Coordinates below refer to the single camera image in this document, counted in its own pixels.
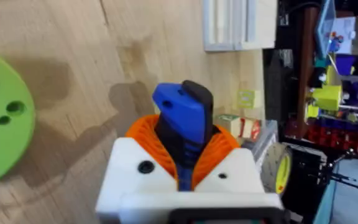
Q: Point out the white flat box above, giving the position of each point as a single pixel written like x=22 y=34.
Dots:
x=238 y=25

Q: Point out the cluttered shelf with coloured parts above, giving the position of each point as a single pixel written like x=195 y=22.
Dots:
x=337 y=77

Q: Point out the blue electric screwdriver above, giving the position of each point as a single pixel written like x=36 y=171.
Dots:
x=186 y=124

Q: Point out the white orange right gripper left finger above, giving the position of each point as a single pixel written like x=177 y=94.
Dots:
x=129 y=174

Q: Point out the white orange right gripper right finger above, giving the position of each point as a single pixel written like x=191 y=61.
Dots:
x=232 y=174

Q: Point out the clear box with toy blocks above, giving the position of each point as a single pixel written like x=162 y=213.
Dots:
x=244 y=127

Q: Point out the grey wheel with yellow hub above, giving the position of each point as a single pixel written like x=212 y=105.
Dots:
x=277 y=169

